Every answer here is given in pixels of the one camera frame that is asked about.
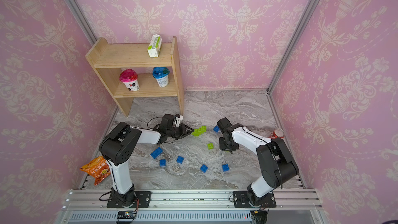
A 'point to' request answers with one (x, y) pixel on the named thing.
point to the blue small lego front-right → (225, 167)
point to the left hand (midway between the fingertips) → (193, 132)
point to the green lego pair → (197, 132)
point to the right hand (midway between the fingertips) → (226, 147)
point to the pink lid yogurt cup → (129, 76)
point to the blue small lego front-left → (162, 162)
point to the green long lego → (202, 129)
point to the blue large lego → (156, 152)
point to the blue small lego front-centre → (203, 168)
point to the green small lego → (210, 145)
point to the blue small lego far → (216, 128)
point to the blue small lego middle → (180, 159)
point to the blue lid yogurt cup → (161, 73)
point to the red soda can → (277, 133)
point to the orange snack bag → (98, 168)
